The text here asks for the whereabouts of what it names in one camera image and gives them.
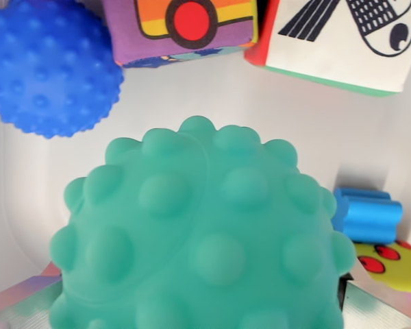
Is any large blue bumpy ball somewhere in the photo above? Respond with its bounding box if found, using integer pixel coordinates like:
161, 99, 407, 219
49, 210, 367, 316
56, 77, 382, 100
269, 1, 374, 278
0, 0, 125, 140

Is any teal bumpy rubber ball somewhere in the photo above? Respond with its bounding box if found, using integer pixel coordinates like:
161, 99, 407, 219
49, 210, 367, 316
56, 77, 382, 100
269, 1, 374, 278
49, 115, 358, 329

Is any grey plastic bin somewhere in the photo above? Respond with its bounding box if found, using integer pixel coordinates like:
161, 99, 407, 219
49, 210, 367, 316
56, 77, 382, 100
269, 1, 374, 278
0, 0, 411, 329

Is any black silver gripper right finger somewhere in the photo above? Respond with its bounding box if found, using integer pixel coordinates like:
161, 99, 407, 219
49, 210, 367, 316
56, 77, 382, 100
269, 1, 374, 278
338, 266, 411, 329

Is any purple fabric cube orange taxi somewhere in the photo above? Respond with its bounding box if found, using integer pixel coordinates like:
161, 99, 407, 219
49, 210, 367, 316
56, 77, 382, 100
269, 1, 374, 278
101, 0, 260, 69

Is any white fabric cube with bird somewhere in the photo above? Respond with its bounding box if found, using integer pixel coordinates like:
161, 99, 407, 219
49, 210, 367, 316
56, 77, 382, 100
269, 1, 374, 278
243, 0, 411, 98

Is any black silver gripper left finger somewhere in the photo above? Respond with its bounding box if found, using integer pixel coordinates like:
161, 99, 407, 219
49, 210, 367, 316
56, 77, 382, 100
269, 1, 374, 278
0, 262, 63, 329

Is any blue ridged plastic block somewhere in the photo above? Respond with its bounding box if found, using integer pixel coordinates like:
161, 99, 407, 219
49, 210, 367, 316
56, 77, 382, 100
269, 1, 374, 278
331, 187, 404, 245

